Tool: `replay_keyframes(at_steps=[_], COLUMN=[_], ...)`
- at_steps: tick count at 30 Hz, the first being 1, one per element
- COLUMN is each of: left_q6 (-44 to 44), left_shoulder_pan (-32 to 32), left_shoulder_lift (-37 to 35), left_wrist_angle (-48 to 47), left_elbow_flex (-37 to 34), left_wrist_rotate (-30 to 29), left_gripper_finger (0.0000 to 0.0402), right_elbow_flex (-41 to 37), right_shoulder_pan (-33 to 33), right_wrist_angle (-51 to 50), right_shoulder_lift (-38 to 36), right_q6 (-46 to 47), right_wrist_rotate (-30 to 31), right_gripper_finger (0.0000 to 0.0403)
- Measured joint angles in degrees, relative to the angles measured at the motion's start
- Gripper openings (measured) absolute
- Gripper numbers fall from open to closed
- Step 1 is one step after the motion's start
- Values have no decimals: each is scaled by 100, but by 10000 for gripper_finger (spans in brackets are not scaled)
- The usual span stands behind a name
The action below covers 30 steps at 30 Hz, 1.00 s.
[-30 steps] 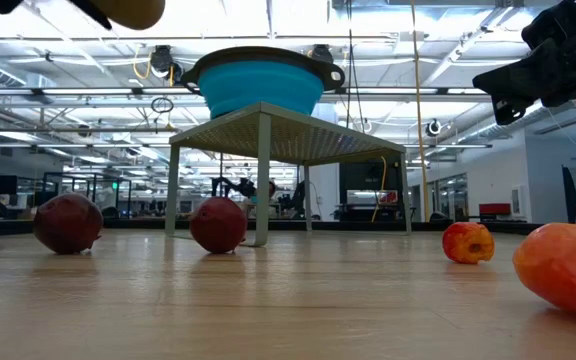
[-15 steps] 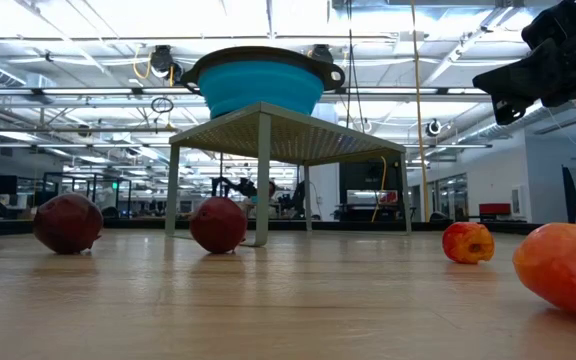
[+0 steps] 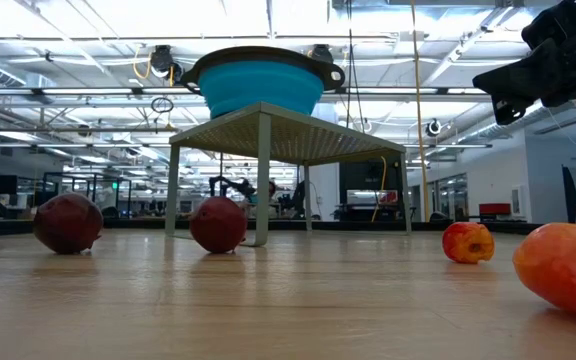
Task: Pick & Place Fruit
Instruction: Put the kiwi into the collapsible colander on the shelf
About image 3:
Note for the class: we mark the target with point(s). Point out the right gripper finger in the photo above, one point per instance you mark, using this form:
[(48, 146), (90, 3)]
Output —
[(518, 75)]

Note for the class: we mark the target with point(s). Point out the blue collapsible colander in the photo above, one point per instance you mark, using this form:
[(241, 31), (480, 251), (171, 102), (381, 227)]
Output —
[(260, 85)]

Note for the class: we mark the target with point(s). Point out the dark red pomegranate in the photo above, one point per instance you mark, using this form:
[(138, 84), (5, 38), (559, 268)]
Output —
[(218, 225), (68, 223)]

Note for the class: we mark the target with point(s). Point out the black background robot arm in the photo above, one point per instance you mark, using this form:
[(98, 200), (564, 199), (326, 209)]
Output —
[(295, 200), (233, 186)]

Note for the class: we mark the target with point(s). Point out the black upright panel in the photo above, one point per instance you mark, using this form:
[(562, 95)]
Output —
[(569, 200)]

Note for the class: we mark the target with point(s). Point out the red storage box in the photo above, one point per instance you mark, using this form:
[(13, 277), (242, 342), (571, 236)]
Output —
[(494, 209)]

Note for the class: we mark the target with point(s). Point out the small red pepper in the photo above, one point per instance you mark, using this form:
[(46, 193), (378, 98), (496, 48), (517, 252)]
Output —
[(460, 242)]

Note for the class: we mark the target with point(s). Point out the black cabinet with screen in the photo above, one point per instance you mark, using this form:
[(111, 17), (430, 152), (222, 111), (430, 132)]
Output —
[(363, 175)]

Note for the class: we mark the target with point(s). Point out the small orange pepper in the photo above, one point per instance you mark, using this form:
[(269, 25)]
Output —
[(563, 265)]

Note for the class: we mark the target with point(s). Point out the pale green perforated shelf riser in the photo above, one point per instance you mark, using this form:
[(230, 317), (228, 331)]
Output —
[(288, 130)]

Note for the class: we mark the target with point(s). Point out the person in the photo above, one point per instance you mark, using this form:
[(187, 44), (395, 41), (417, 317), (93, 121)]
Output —
[(271, 189)]

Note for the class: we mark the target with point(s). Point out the black metal table frame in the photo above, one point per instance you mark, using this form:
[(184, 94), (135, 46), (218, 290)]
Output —
[(133, 224)]

